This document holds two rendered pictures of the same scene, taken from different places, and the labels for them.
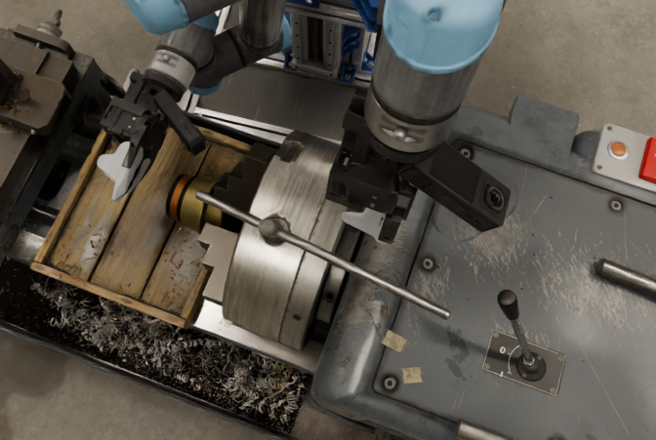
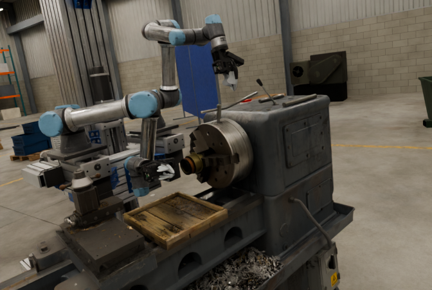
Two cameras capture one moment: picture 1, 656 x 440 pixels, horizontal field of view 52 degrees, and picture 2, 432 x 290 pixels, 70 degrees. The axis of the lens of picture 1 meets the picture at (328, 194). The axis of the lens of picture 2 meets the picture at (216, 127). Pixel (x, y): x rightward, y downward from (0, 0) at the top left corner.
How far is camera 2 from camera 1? 149 cm
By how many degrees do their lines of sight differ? 70
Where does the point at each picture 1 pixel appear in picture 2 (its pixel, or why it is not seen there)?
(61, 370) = not seen: outside the picture
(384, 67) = (215, 28)
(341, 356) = (258, 115)
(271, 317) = (240, 138)
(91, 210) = (157, 229)
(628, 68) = not seen: hidden behind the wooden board
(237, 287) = (227, 135)
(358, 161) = (221, 58)
